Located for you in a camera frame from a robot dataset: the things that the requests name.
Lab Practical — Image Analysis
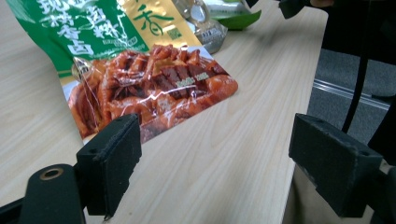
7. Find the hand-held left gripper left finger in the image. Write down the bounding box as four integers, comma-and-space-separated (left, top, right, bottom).
75, 112, 143, 220

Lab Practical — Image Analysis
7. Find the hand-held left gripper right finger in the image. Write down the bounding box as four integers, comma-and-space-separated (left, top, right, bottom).
288, 112, 385, 218

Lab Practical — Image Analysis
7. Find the green and white powder packet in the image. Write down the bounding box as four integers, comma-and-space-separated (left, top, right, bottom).
204, 0, 262, 32

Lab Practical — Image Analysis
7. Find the orange and white clear packet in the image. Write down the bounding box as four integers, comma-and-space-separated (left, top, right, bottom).
172, 0, 229, 54

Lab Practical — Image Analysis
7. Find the green and gold sauce packet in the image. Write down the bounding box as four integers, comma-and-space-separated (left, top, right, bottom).
6, 0, 240, 146

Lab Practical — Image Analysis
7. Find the metal floor rail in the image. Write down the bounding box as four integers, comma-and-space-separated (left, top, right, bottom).
312, 77, 391, 111

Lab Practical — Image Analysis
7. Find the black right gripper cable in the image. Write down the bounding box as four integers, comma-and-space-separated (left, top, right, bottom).
341, 0, 375, 134

